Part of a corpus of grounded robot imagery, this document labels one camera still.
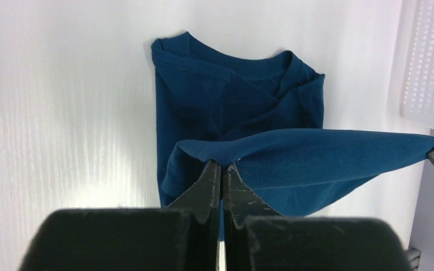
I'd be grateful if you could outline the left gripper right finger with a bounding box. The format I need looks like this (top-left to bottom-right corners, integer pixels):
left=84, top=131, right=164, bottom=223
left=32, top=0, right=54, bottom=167
left=223, top=165, right=411, bottom=270

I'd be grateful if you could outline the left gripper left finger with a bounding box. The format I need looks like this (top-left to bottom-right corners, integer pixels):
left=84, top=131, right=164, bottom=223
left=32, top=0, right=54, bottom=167
left=20, top=161, right=221, bottom=270

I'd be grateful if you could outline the dark blue t shirt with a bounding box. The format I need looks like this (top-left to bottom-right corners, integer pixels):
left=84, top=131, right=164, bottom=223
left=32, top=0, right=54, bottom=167
left=151, top=32, right=434, bottom=216

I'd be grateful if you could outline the white plastic basket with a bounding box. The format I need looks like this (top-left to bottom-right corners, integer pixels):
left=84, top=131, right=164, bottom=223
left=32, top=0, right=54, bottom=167
left=400, top=1, right=434, bottom=130

